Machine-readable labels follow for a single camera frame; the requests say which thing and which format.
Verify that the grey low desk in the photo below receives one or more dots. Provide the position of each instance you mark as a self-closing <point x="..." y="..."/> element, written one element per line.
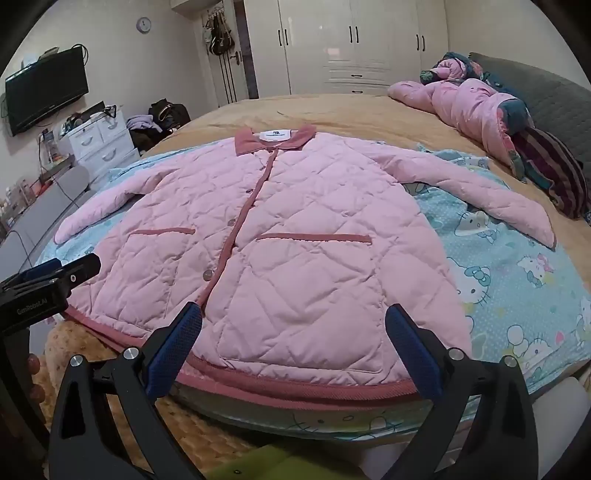
<point x="41" y="207"/>

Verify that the pink puffer garment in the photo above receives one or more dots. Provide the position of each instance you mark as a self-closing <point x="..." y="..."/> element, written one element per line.
<point x="461" y="106"/>

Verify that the black bag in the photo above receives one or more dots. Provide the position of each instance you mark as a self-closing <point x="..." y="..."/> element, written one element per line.
<point x="168" y="113"/>

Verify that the blue cartoon printed blanket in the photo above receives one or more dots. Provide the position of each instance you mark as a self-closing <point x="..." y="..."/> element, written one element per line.
<point x="508" y="277"/>

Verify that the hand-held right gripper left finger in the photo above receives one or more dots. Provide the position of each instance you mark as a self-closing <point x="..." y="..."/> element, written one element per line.
<point x="178" y="346"/>

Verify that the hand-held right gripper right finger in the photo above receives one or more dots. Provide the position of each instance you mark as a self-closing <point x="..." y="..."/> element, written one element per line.
<point x="411" y="350"/>

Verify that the white drawer cabinet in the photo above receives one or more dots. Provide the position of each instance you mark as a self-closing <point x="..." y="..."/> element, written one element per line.
<point x="101" y="138"/>

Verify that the black flat television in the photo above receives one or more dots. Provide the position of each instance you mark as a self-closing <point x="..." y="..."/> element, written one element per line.
<point x="46" y="92"/>

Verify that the round wall clock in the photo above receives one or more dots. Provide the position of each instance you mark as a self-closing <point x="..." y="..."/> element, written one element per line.
<point x="144" y="24"/>

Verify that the person's left hand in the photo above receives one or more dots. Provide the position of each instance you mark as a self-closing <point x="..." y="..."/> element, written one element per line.
<point x="36" y="374"/>

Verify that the dark striped pillow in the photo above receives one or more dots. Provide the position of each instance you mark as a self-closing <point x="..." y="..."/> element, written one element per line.
<point x="554" y="170"/>

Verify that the hanging dark bags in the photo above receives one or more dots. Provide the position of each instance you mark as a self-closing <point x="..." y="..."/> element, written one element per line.
<point x="221" y="39"/>

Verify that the white wardrobe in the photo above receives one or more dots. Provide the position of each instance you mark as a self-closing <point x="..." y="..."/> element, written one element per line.
<point x="351" y="50"/>

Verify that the yellow fuzzy blanket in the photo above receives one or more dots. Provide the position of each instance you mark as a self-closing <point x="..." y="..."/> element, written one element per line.
<point x="184" y="429"/>

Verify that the bed with tan sheet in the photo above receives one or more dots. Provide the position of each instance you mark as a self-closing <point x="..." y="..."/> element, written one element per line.
<point x="351" y="110"/>

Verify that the grey padded headboard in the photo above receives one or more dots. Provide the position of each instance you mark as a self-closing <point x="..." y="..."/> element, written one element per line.
<point x="545" y="97"/>

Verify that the purple clothes pile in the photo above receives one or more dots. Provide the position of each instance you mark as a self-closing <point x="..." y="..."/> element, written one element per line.
<point x="141" y="122"/>

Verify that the pink quilted jacket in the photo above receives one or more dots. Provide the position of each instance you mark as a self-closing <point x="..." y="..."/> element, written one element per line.
<point x="300" y="258"/>

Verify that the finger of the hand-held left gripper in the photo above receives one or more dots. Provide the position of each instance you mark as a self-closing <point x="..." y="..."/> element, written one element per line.
<point x="78" y="270"/>

